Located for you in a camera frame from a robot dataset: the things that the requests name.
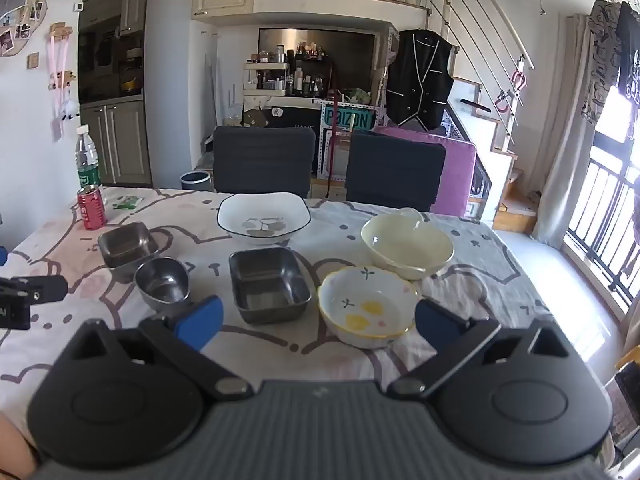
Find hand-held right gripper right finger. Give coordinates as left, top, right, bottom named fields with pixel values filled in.
left=386, top=298, right=584, bottom=398

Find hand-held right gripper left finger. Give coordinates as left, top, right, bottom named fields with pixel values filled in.
left=62, top=295, right=254, bottom=402

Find round stainless steel bowl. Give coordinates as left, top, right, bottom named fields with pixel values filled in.
left=134, top=257, right=193, bottom=315

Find small yellow-flower scalloped bowl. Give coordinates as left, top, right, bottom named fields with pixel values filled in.
left=317, top=265, right=420, bottom=350

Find rectangular stainless steel tray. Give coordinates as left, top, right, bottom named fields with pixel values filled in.
left=228, top=247, right=313, bottom=325

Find cream ceramic bowl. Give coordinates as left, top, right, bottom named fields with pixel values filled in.
left=360, top=208, right=455, bottom=281

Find square stainless steel tray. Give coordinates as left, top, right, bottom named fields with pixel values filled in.
left=97, top=221, right=160, bottom=284

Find white square flower-print bowl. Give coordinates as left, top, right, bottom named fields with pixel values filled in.
left=216, top=192, right=312, bottom=246

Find person's left forearm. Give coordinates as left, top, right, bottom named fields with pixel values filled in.
left=0, top=414, right=42, bottom=480

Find cartoon-print tablecloth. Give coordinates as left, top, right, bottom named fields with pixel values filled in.
left=0, top=186, right=608, bottom=461

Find red soda can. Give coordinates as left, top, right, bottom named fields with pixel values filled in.
left=76, top=185, right=108, bottom=231

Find clear plastic water bottle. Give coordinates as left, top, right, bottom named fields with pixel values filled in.
left=74, top=125, right=103, bottom=196

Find grey trash bin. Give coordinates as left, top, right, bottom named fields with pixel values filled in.
left=179, top=170, right=212, bottom=193

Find wooden staircase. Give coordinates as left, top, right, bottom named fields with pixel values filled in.
left=492, top=149, right=544, bottom=234

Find purple panel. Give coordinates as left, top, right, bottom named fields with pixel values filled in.
left=375, top=126, right=479, bottom=217

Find dark fabric chair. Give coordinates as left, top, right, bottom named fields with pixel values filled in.
left=212, top=126, right=317, bottom=199
left=344, top=131, right=447, bottom=213

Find grey kitchen cabinet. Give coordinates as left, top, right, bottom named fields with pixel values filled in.
left=77, top=0, right=154, bottom=187

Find red stick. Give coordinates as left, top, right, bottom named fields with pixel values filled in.
left=324, top=89, right=347, bottom=199

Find black balcony railing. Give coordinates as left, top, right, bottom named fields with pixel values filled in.
left=564, top=157, right=640, bottom=313

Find white perforated rack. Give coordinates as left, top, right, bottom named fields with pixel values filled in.
left=312, top=100, right=352, bottom=181

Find yellow pot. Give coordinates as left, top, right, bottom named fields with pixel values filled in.
left=120, top=67, right=144, bottom=95

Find teal lettered sign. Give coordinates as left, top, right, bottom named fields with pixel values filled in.
left=322, top=107, right=377, bottom=131

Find beige curtain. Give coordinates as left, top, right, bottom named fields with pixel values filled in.
left=531, top=12, right=597, bottom=252

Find black vest with white trim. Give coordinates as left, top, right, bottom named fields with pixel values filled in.
left=384, top=29, right=455, bottom=129

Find cream rack with bottles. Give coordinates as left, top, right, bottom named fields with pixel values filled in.
left=242, top=42, right=337, bottom=99

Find red clamps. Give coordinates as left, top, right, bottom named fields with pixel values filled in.
left=494, top=72, right=527, bottom=114

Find stair railing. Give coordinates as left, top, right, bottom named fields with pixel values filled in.
left=429, top=0, right=537, bottom=152

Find dark hanging clothes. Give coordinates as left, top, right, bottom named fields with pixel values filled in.
left=582, top=0, right=640, bottom=127

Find wooden wall hooks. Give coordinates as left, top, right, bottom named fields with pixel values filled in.
left=47, top=22, right=82, bottom=137

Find wall photo collage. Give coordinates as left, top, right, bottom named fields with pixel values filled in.
left=0, top=0, right=57, bottom=57

